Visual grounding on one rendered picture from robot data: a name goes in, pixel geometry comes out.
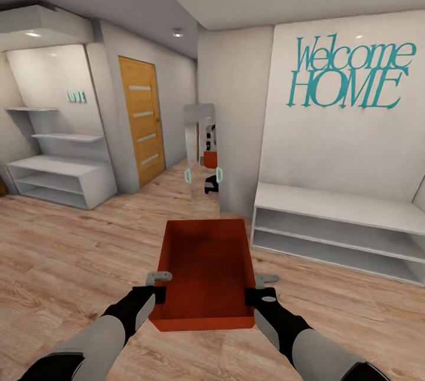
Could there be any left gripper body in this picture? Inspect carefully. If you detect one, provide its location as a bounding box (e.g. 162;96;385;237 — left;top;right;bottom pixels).
150;286;166;304

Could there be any storage box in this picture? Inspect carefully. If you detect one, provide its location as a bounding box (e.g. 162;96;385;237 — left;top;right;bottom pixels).
148;219;256;332

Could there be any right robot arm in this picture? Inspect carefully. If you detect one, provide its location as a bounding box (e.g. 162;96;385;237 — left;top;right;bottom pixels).
244;273;394;381

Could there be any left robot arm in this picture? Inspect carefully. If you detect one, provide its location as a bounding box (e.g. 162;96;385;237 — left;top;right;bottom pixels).
17;271;172;381

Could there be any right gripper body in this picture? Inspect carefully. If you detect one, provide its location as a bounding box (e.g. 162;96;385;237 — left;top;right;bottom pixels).
244;287;276;307

